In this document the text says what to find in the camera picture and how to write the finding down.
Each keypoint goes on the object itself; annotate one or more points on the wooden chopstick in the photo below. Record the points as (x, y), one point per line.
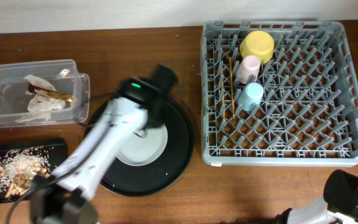
(232, 88)
(223, 94)

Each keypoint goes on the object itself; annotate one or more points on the grey plate with food scraps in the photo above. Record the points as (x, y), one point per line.
(144, 146)

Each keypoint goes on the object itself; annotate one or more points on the pink cup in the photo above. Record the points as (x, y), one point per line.
(248, 69)

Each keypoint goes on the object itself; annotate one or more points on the light blue cup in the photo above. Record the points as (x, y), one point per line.
(251, 96)

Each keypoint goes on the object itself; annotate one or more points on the yellow bowl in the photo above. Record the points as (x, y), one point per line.
(258, 43)

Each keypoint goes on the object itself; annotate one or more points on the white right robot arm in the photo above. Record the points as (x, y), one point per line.
(338, 204)

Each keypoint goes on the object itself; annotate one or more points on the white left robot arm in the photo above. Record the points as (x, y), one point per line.
(65, 196)

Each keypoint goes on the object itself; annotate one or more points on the clear plastic waste bin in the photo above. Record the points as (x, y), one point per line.
(62, 74)

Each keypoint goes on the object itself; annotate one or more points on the grey plastic dishwasher rack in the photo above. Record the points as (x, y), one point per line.
(308, 115)

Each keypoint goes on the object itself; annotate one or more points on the round black serving tray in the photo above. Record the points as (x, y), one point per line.
(145, 180)

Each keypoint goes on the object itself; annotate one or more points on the crumpled white tissue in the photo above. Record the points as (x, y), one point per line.
(39, 106)

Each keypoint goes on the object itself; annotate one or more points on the gold snack wrapper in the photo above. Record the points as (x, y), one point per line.
(51, 94)

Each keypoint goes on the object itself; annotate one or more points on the pile of food scraps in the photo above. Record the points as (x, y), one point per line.
(18, 167)

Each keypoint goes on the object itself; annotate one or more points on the black rectangular box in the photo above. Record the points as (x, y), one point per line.
(56, 149)

